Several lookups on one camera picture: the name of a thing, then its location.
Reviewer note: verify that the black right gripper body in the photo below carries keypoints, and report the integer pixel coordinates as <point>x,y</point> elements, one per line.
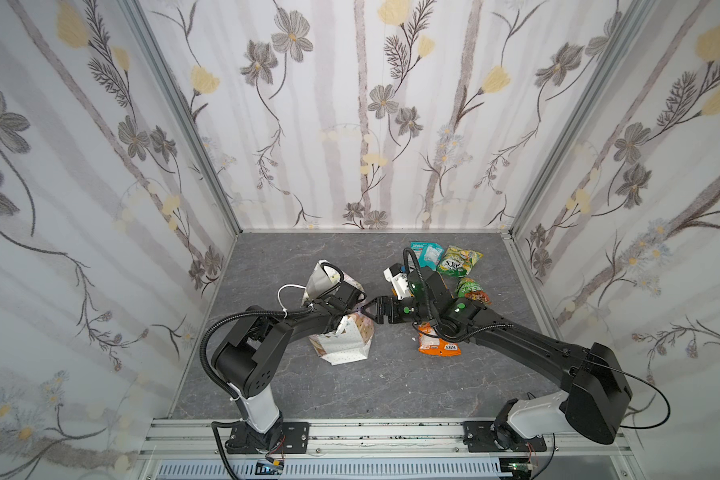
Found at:
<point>390,308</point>

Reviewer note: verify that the white cartoon paper gift bag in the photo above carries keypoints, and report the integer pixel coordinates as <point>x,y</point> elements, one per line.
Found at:
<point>348,339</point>

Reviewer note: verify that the orange snack bag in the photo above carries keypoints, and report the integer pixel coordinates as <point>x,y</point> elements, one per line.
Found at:
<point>431,344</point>

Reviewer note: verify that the teal snack packet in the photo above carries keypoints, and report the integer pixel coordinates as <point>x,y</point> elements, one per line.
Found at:
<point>428,254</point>

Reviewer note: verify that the green yellow snack bag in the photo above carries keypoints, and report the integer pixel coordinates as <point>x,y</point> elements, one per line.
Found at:
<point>458,262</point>

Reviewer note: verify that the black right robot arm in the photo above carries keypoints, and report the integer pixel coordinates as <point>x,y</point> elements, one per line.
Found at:
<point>593,393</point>

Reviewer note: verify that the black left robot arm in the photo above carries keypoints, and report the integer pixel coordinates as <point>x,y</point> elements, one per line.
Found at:
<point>241,353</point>

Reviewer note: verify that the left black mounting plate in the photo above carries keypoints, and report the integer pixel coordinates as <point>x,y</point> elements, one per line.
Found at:
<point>281,438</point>

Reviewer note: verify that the black mounting plate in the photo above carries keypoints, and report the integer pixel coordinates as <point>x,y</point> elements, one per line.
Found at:
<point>281,438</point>
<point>482,436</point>

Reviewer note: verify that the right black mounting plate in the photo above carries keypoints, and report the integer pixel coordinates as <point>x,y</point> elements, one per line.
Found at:
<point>482,436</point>

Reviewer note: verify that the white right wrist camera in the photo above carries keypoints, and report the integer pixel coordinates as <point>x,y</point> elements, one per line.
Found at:
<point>396,275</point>

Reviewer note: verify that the white slotted cable duct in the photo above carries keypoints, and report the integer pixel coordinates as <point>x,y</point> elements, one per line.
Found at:
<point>380,468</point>

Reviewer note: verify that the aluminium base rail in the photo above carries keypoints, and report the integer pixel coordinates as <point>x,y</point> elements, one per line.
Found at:
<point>176,449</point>

